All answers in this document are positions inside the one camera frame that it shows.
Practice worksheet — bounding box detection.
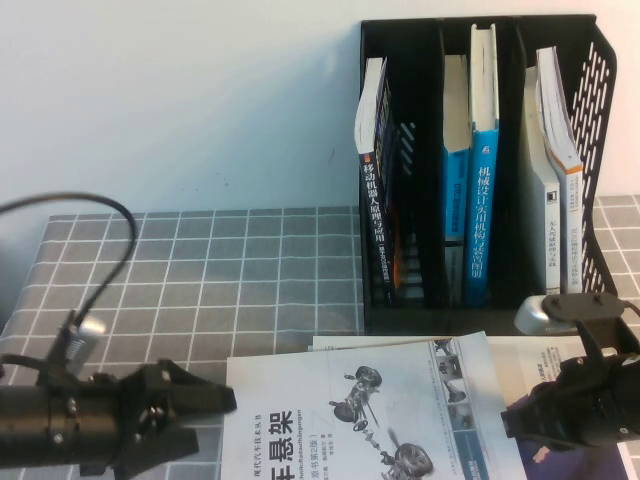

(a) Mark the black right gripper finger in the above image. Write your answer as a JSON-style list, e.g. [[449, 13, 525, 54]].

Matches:
[[519, 378, 565, 410], [500, 398, 552, 440]]

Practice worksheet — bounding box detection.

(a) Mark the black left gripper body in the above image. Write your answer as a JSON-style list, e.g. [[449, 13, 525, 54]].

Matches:
[[111, 358, 177, 462]]

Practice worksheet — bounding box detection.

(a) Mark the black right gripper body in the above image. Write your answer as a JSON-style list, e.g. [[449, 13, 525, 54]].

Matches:
[[536, 351, 640, 452]]

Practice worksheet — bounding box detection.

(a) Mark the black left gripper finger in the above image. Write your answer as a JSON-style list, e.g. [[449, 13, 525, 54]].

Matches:
[[159, 358, 238, 419], [111, 428, 202, 480]]

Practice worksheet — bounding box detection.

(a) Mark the white car suspension book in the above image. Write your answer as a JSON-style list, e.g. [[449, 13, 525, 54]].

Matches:
[[225, 329, 527, 480]]

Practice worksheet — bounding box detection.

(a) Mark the white book black square logo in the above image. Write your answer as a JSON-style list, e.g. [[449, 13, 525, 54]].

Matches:
[[519, 67, 561, 296]]

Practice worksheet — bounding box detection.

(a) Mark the white book orange band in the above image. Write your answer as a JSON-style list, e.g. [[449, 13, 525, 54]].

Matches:
[[534, 45, 585, 296]]

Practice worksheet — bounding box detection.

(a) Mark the blue mechanical design book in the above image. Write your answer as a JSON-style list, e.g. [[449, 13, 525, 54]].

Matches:
[[464, 22, 501, 308]]

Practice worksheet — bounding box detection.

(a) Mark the thin blue DTC book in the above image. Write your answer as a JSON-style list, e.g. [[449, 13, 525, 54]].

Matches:
[[442, 53, 474, 307]]

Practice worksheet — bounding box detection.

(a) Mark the black mobile robot book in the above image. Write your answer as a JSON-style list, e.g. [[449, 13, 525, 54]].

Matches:
[[353, 56, 402, 307]]

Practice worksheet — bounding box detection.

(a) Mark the black mesh book stand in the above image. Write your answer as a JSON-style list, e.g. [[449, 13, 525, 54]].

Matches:
[[359, 13, 621, 337]]

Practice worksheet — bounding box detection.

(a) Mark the intelligent systems magazine with man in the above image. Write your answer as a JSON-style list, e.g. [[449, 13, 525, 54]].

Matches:
[[312, 332, 632, 480]]

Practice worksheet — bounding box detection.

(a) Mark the grey grid tablecloth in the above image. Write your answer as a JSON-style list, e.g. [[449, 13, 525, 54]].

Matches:
[[0, 194, 640, 480]]

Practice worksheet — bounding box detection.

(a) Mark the black right camera mount bracket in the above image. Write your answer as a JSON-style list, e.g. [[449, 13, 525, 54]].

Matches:
[[574, 317, 640, 362]]

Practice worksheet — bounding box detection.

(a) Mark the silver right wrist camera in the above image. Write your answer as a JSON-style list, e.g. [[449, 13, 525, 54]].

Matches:
[[514, 293, 629, 335]]

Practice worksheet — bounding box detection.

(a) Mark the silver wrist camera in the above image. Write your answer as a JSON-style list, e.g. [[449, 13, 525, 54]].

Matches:
[[47, 308, 109, 374], [514, 293, 629, 335]]

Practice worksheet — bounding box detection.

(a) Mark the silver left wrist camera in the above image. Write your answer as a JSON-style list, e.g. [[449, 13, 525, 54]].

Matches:
[[47, 308, 109, 374]]

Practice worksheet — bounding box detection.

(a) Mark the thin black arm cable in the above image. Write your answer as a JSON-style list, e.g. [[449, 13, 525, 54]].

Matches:
[[0, 352, 66, 389]]

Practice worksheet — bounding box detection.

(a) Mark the thick black camera cable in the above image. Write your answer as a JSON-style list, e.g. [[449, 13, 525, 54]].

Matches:
[[0, 192, 140, 326]]

